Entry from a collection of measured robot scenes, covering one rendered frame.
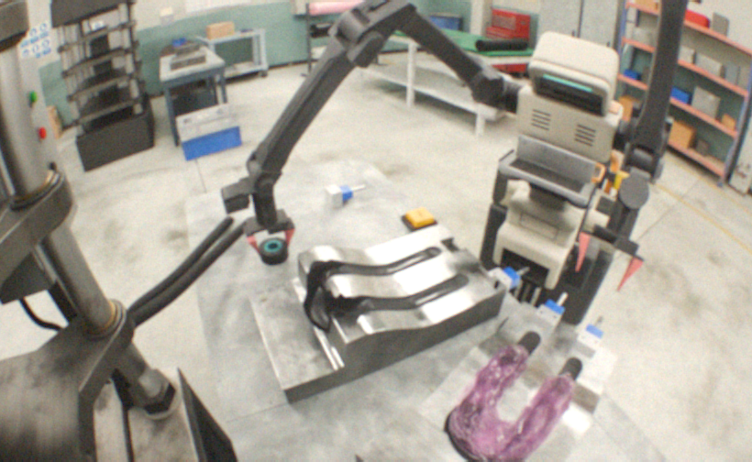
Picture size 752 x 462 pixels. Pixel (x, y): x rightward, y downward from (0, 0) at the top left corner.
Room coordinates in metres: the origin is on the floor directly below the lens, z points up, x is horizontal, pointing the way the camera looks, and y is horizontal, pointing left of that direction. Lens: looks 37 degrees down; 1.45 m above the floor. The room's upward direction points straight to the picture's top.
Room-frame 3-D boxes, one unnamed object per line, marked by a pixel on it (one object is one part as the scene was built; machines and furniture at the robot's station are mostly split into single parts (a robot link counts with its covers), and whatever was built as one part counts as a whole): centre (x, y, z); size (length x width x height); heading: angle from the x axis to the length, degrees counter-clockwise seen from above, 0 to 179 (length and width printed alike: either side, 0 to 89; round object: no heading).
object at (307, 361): (0.56, 0.00, 0.87); 0.50 x 0.26 x 0.14; 117
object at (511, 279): (0.65, -0.33, 0.83); 0.13 x 0.05 x 0.05; 118
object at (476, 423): (0.28, -0.24, 0.90); 0.26 x 0.18 x 0.08; 134
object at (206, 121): (3.36, 1.68, 0.28); 0.61 x 0.41 x 0.15; 121
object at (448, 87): (4.77, -0.79, 0.51); 2.40 x 1.13 x 1.02; 35
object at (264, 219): (0.76, 0.27, 0.94); 0.10 x 0.07 x 0.07; 117
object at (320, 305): (0.55, -0.02, 0.92); 0.35 x 0.16 x 0.09; 117
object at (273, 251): (0.76, 0.27, 0.82); 0.08 x 0.08 x 0.04
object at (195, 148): (3.36, 1.68, 0.11); 0.61 x 0.41 x 0.22; 121
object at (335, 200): (1.04, 0.09, 0.83); 0.13 x 0.05 x 0.05; 122
